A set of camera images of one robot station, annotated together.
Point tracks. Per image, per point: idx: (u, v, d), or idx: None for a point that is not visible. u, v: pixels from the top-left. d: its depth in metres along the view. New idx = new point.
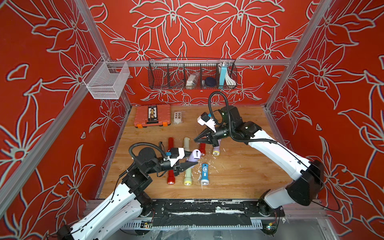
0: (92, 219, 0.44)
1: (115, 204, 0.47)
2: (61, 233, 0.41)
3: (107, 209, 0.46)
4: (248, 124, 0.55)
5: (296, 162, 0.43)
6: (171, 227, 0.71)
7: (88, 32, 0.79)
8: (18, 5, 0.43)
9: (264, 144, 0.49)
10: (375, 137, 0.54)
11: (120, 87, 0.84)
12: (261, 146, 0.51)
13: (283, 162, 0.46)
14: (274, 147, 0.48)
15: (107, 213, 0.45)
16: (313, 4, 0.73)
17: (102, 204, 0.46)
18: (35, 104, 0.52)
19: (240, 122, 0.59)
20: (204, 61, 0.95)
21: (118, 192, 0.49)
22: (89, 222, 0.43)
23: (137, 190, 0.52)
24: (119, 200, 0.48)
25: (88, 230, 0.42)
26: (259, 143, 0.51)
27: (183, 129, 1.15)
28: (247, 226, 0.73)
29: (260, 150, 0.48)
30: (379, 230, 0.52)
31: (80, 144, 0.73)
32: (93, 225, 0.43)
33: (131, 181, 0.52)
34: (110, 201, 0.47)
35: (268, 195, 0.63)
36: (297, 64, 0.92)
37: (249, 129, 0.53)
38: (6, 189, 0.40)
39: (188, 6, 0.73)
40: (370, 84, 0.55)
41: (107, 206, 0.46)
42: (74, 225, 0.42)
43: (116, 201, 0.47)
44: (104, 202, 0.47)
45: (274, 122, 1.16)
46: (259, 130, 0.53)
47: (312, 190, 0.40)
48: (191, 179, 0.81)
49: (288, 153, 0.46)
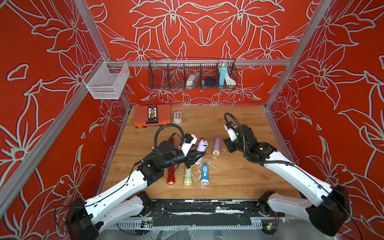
0: (106, 197, 0.45)
1: (129, 187, 0.48)
2: (74, 205, 0.42)
3: (121, 191, 0.47)
4: (263, 144, 0.56)
5: (316, 187, 0.42)
6: (171, 227, 0.71)
7: (88, 32, 0.79)
8: (18, 5, 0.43)
9: (280, 166, 0.49)
10: (375, 137, 0.54)
11: (120, 87, 0.84)
12: (278, 168, 0.50)
13: (301, 185, 0.45)
14: (291, 169, 0.47)
15: (120, 195, 0.47)
16: (313, 4, 0.73)
17: (117, 186, 0.48)
18: (35, 104, 0.52)
19: (255, 142, 0.60)
20: (204, 61, 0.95)
21: (133, 178, 0.51)
22: (103, 200, 0.44)
23: (149, 180, 0.53)
24: (134, 184, 0.49)
25: (101, 207, 0.43)
26: (274, 165, 0.50)
27: (183, 129, 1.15)
28: (247, 225, 0.71)
29: (277, 171, 0.51)
30: (379, 230, 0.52)
31: (80, 144, 0.73)
32: (105, 203, 0.44)
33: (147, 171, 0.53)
34: (124, 184, 0.49)
35: (276, 198, 0.61)
36: (297, 64, 0.92)
37: (264, 150, 0.54)
38: (6, 189, 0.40)
39: (188, 6, 0.73)
40: (370, 84, 0.55)
41: (122, 188, 0.48)
42: (87, 200, 0.43)
43: (130, 185, 0.49)
44: (119, 184, 0.48)
45: (274, 122, 1.16)
46: (274, 151, 0.53)
47: (337, 217, 0.38)
48: (192, 179, 0.81)
49: (308, 178, 0.44)
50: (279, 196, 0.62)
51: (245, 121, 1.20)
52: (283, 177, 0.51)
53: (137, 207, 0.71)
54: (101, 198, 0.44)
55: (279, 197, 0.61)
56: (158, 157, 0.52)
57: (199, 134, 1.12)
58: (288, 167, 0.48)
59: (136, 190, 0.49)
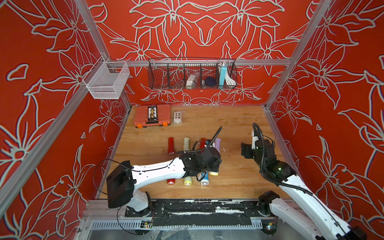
0: (150, 171, 0.46)
1: (169, 171, 0.49)
2: (121, 167, 0.44)
3: (162, 171, 0.48)
4: (281, 164, 0.55)
5: (332, 223, 0.41)
6: (171, 227, 0.71)
7: (88, 32, 0.79)
8: (18, 4, 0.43)
9: (297, 192, 0.48)
10: (375, 137, 0.54)
11: (120, 87, 0.84)
12: (293, 193, 0.49)
13: (316, 217, 0.43)
14: (308, 198, 0.46)
15: (161, 174, 0.48)
16: (313, 4, 0.73)
17: (160, 165, 0.49)
18: (35, 104, 0.52)
19: (274, 160, 0.58)
20: (204, 61, 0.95)
21: (174, 164, 0.52)
22: (146, 173, 0.46)
23: (186, 173, 0.54)
24: (174, 169, 0.50)
25: (144, 178, 0.45)
26: (291, 189, 0.49)
27: (183, 129, 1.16)
28: (247, 225, 0.71)
29: (292, 196, 0.50)
30: (379, 230, 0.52)
31: (80, 144, 0.73)
32: (148, 176, 0.45)
33: (186, 164, 0.53)
34: (165, 166, 0.50)
35: (281, 207, 0.59)
36: (297, 64, 0.92)
37: (283, 171, 0.53)
38: (6, 188, 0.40)
39: (188, 6, 0.73)
40: (370, 84, 0.55)
41: (164, 169, 0.49)
42: (135, 167, 0.45)
43: (171, 169, 0.50)
44: (162, 165, 0.50)
45: (274, 122, 1.16)
46: (293, 175, 0.51)
47: None
48: (192, 179, 0.81)
49: (325, 211, 0.43)
50: (285, 206, 0.60)
51: (245, 121, 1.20)
52: (297, 203, 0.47)
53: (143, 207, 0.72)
54: (146, 170, 0.46)
55: (284, 208, 0.59)
56: (205, 156, 0.56)
57: (199, 134, 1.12)
58: (305, 195, 0.47)
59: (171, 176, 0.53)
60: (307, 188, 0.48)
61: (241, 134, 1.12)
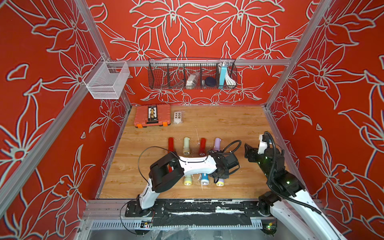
0: (192, 163, 0.53)
1: (205, 165, 0.56)
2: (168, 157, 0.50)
3: (200, 164, 0.55)
4: (289, 177, 0.53)
5: None
6: (171, 227, 0.71)
7: (88, 32, 0.79)
8: (18, 5, 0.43)
9: (305, 209, 0.47)
10: (375, 137, 0.54)
11: (120, 87, 0.84)
12: (301, 210, 0.48)
13: (322, 235, 0.43)
14: (315, 216, 0.45)
15: (200, 167, 0.55)
16: (313, 4, 0.73)
17: (197, 159, 0.56)
18: (35, 104, 0.52)
19: (282, 172, 0.57)
20: (204, 61, 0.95)
21: (208, 160, 0.59)
22: (189, 164, 0.52)
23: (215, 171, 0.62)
24: (209, 164, 0.58)
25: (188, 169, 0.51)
26: (299, 206, 0.48)
27: (183, 130, 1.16)
28: (247, 225, 0.71)
29: (299, 211, 0.49)
30: (379, 230, 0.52)
31: (80, 144, 0.73)
32: (192, 167, 0.52)
33: (216, 161, 0.61)
34: (202, 161, 0.56)
35: (282, 212, 0.59)
36: (297, 64, 0.92)
37: (291, 185, 0.51)
38: (6, 188, 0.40)
39: (188, 6, 0.73)
40: (370, 84, 0.55)
41: (201, 163, 0.56)
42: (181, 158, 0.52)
43: (207, 164, 0.57)
44: (199, 159, 0.56)
45: (274, 122, 1.16)
46: (302, 190, 0.50)
47: None
48: (192, 179, 0.81)
49: (332, 231, 0.43)
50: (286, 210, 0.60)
51: (245, 121, 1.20)
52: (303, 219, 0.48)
53: (148, 205, 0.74)
54: (190, 161, 0.53)
55: (286, 214, 0.58)
56: (229, 159, 0.66)
57: (199, 134, 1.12)
58: (313, 213, 0.46)
59: (205, 170, 0.59)
60: (317, 207, 0.47)
61: (241, 133, 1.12)
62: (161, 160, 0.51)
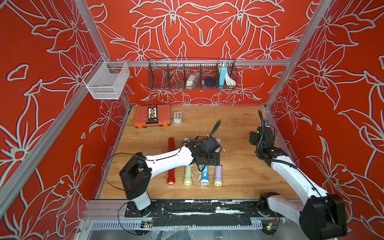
0: (162, 159, 0.49)
1: (179, 158, 0.53)
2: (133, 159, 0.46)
3: (173, 158, 0.51)
4: (275, 148, 0.60)
5: (310, 188, 0.44)
6: (171, 227, 0.71)
7: (88, 32, 0.79)
8: (18, 5, 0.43)
9: (283, 166, 0.53)
10: (375, 137, 0.54)
11: (120, 87, 0.84)
12: (281, 168, 0.54)
13: (297, 184, 0.47)
14: (292, 170, 0.50)
15: (172, 161, 0.51)
16: (313, 4, 0.73)
17: (168, 154, 0.52)
18: (35, 104, 0.52)
19: (270, 144, 0.64)
20: (204, 61, 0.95)
21: (183, 151, 0.55)
22: (159, 160, 0.48)
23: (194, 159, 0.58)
24: (184, 156, 0.54)
25: (159, 166, 0.48)
26: (279, 165, 0.54)
27: (184, 130, 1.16)
28: (247, 226, 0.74)
29: (280, 172, 0.54)
30: (379, 230, 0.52)
31: (80, 144, 0.73)
32: (162, 163, 0.48)
33: (193, 150, 0.58)
34: (175, 154, 0.53)
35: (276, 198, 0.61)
36: (297, 64, 0.92)
37: (275, 152, 0.59)
38: (6, 188, 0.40)
39: (188, 6, 0.73)
40: (370, 84, 0.55)
41: (174, 156, 0.52)
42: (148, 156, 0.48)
43: (181, 156, 0.53)
44: (171, 153, 0.52)
45: (274, 122, 1.16)
46: (284, 155, 0.57)
47: (320, 217, 0.39)
48: (192, 179, 0.81)
49: (306, 180, 0.46)
50: (279, 198, 0.61)
51: (245, 121, 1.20)
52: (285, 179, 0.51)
53: (143, 207, 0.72)
54: (159, 159, 0.49)
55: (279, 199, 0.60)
56: (208, 144, 0.62)
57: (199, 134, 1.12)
58: (290, 169, 0.51)
59: (181, 163, 0.55)
60: (293, 163, 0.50)
61: (241, 134, 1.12)
62: (127, 165, 0.47)
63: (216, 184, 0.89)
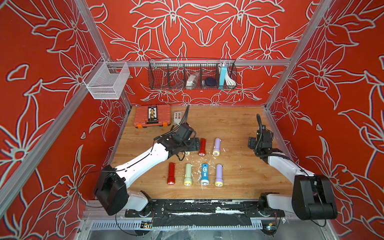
0: (134, 164, 0.47)
1: (153, 156, 0.51)
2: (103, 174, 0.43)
3: (146, 159, 0.49)
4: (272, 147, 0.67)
5: (299, 170, 0.48)
6: (171, 227, 0.71)
7: (88, 32, 0.79)
8: (18, 5, 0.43)
9: (277, 158, 0.57)
10: (375, 137, 0.54)
11: (120, 87, 0.84)
12: (275, 161, 0.58)
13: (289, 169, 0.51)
14: (285, 161, 0.55)
15: (146, 162, 0.49)
16: (313, 4, 0.73)
17: (140, 156, 0.50)
18: (35, 104, 0.52)
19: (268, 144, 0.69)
20: (204, 61, 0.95)
21: (155, 149, 0.53)
22: (132, 166, 0.46)
23: (169, 152, 0.56)
24: (157, 153, 0.52)
25: (132, 172, 0.45)
26: (274, 158, 0.59)
27: (184, 130, 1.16)
28: (247, 226, 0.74)
29: (276, 165, 0.58)
30: (379, 230, 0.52)
31: (80, 144, 0.73)
32: (135, 169, 0.46)
33: (167, 144, 0.56)
34: (148, 154, 0.51)
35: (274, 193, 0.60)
36: (297, 64, 0.92)
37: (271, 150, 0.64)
38: (6, 188, 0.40)
39: (188, 6, 0.73)
40: (370, 84, 0.55)
41: (147, 157, 0.50)
42: (118, 167, 0.45)
43: (154, 154, 0.52)
44: (143, 155, 0.50)
45: (274, 122, 1.16)
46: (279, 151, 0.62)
47: (306, 192, 0.42)
48: (192, 179, 0.81)
49: (296, 166, 0.51)
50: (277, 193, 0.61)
51: (245, 121, 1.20)
52: (280, 170, 0.56)
53: (143, 205, 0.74)
54: (130, 166, 0.46)
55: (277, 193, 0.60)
56: (181, 133, 0.61)
57: (199, 134, 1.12)
58: (284, 160, 0.55)
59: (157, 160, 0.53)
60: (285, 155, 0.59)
61: (241, 134, 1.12)
62: (99, 182, 0.44)
63: (217, 184, 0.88)
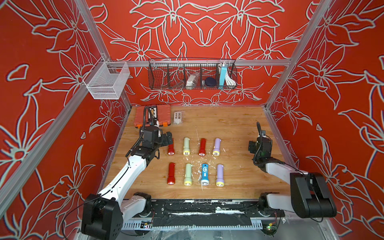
0: (117, 181, 0.46)
1: (133, 169, 0.51)
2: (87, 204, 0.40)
3: (127, 173, 0.49)
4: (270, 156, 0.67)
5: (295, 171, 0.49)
6: (171, 227, 0.71)
7: (88, 32, 0.79)
8: (18, 5, 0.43)
9: (273, 164, 0.61)
10: (375, 137, 0.54)
11: (120, 87, 0.84)
12: (272, 167, 0.61)
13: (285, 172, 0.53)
14: (281, 165, 0.57)
15: (129, 175, 0.49)
16: (313, 4, 0.73)
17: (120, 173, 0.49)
18: (35, 104, 0.52)
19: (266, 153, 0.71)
20: (204, 61, 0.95)
21: (132, 161, 0.54)
22: (116, 184, 0.45)
23: (147, 160, 0.59)
24: (135, 164, 0.53)
25: (119, 189, 0.44)
26: (270, 165, 0.62)
27: (184, 130, 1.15)
28: (247, 226, 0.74)
29: (273, 171, 0.61)
30: (379, 230, 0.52)
31: (80, 144, 0.73)
32: (121, 185, 0.45)
33: (141, 153, 0.58)
34: (127, 168, 0.51)
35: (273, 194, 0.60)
36: (297, 64, 0.92)
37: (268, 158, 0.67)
38: (6, 188, 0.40)
39: (188, 6, 0.74)
40: (370, 84, 0.55)
41: (127, 171, 0.50)
42: (101, 191, 0.43)
43: (133, 166, 0.52)
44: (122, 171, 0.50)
45: (274, 122, 1.16)
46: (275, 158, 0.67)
47: (303, 190, 0.43)
48: (192, 179, 0.81)
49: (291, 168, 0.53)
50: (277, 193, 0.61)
51: (245, 121, 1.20)
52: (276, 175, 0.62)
53: (144, 204, 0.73)
54: (114, 185, 0.45)
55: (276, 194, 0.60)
56: (148, 137, 0.62)
57: (199, 134, 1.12)
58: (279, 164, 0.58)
59: (139, 170, 0.54)
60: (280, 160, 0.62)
61: (241, 134, 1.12)
62: (85, 216, 0.40)
63: (218, 185, 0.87)
